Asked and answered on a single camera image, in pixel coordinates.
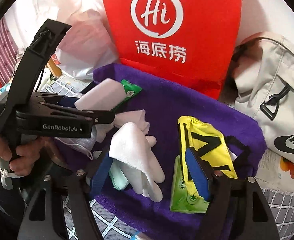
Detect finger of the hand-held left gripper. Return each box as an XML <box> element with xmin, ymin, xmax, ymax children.
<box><xmin>38</xmin><ymin>92</ymin><xmax>82</xmax><ymax>108</ymax></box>
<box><xmin>45</xmin><ymin>104</ymin><xmax>116</xmax><ymax>125</ymax></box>

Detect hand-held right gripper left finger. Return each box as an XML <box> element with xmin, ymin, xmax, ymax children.
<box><xmin>17</xmin><ymin>152</ymin><xmax>112</xmax><ymax>240</ymax></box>

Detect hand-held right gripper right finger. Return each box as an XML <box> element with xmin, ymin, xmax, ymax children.
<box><xmin>184</xmin><ymin>147</ymin><xmax>280</xmax><ymax>240</ymax></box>

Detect mint green cloth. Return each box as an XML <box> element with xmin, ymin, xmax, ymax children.
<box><xmin>109</xmin><ymin>160</ymin><xmax>130</xmax><ymax>190</ymax></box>

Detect white cloth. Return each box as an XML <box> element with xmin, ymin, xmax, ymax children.
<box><xmin>74</xmin><ymin>78</ymin><xmax>125</xmax><ymax>112</ymax></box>

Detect green tissue pack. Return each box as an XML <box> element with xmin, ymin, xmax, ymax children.
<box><xmin>170</xmin><ymin>155</ymin><xmax>210</xmax><ymax>213</ymax></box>

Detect yellow pouch with black straps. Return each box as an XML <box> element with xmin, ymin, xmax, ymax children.
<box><xmin>177</xmin><ymin>116</ymin><xmax>251</xmax><ymax>180</ymax></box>

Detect pale pink tissue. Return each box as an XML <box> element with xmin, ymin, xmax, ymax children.
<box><xmin>97</xmin><ymin>110</ymin><xmax>151</xmax><ymax>140</ymax></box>

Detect white face mask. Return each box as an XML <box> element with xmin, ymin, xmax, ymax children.
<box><xmin>55</xmin><ymin>127</ymin><xmax>99</xmax><ymax>160</ymax></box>

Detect green sachet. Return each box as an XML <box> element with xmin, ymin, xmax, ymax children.
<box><xmin>113</xmin><ymin>79</ymin><xmax>142</xmax><ymax>110</ymax></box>

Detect white glove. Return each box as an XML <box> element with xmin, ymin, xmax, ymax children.
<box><xmin>109</xmin><ymin>122</ymin><xmax>165</xmax><ymax>203</ymax></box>

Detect purple towel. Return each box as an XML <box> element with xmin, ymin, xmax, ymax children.
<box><xmin>53</xmin><ymin>64</ymin><xmax>267</xmax><ymax>240</ymax></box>

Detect person's left hand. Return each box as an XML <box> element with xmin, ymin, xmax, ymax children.
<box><xmin>0</xmin><ymin>129</ymin><xmax>48</xmax><ymax>178</ymax></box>

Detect white plastic shopping bag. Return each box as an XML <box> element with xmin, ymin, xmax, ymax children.
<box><xmin>12</xmin><ymin>0</ymin><xmax>120</xmax><ymax>80</ymax></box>

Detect grey checkered tablecloth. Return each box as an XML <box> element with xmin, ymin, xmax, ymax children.
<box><xmin>38</xmin><ymin>75</ymin><xmax>294</xmax><ymax>240</ymax></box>

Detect grey waist bag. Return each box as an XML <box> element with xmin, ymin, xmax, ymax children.
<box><xmin>230</xmin><ymin>32</ymin><xmax>294</xmax><ymax>173</ymax></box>

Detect red paper bag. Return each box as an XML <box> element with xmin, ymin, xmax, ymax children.
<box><xmin>96</xmin><ymin>0</ymin><xmax>243</xmax><ymax>99</ymax></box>

